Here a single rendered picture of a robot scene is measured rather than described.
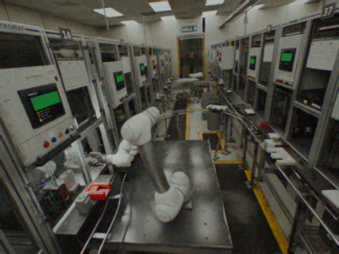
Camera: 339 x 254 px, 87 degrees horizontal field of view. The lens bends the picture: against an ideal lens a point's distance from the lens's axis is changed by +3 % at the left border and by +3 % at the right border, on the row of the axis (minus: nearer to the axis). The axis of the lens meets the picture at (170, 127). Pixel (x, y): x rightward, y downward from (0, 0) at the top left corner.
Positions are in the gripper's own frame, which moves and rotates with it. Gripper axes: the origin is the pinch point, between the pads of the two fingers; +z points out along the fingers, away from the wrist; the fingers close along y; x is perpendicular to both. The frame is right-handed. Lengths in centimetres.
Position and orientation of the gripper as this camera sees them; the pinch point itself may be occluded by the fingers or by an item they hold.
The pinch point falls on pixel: (87, 159)
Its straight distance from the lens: 181.9
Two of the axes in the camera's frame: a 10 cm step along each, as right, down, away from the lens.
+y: -0.8, -9.2, -3.9
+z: -9.9, 0.3, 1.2
